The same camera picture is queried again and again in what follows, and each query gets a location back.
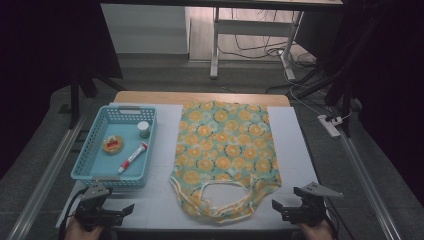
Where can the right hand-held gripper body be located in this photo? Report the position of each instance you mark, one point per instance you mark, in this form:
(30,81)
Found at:
(313,206)

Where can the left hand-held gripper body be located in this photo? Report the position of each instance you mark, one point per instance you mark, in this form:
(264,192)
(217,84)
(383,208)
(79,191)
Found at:
(93,208)

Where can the light blue plastic basket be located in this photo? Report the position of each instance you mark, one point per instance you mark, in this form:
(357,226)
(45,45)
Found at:
(100,160)

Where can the round yellow and red container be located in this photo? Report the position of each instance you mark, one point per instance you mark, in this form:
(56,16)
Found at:
(113,144)

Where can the floral yellow tote bag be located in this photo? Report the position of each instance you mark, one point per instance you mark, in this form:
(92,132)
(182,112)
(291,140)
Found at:
(226,143)

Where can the person's right hand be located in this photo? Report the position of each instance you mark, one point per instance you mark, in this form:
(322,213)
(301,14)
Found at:
(316,232)

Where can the person's left hand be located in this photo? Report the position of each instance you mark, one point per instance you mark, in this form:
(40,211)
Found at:
(81,231)

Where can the red and white tube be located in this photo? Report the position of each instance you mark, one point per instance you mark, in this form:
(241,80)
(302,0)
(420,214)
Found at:
(132,157)

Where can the white table mat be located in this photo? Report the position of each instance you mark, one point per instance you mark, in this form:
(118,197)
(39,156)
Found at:
(293,150)

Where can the white power strip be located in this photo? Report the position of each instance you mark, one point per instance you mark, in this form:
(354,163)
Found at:
(329,126)

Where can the small white-capped jar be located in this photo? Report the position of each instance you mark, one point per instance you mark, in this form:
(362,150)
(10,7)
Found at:
(143,128)

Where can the black tripod stand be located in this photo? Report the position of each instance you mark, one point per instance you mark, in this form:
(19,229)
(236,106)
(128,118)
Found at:
(75,100)

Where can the black metal stand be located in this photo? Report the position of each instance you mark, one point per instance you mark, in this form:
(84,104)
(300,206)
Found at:
(336,83)

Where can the black curtain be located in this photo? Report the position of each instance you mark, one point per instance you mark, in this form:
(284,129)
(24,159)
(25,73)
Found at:
(40,66)
(400,100)

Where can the aluminium rail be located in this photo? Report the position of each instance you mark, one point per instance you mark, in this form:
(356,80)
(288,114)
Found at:
(46,176)
(366,186)

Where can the white metal desk frame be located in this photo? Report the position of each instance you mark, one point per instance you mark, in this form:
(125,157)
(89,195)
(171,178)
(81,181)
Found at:
(250,27)

